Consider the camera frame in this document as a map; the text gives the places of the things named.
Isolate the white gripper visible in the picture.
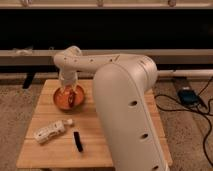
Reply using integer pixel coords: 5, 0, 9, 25
59, 70, 78, 107

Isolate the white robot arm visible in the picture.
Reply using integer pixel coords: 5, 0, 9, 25
53, 46, 170, 171

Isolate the black eraser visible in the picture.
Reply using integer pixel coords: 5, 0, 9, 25
73, 131, 83, 152

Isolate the orange bowl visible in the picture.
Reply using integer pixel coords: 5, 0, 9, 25
53, 85, 85, 110

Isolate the wooden table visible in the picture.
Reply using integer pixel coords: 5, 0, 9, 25
15, 78, 174, 169

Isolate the white plastic bottle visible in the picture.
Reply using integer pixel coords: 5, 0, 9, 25
34, 119, 74, 144

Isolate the white horizontal rail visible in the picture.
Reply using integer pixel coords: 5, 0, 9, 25
0, 49, 213, 66

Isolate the black cable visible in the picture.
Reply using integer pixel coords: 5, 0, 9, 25
153, 77, 213, 168

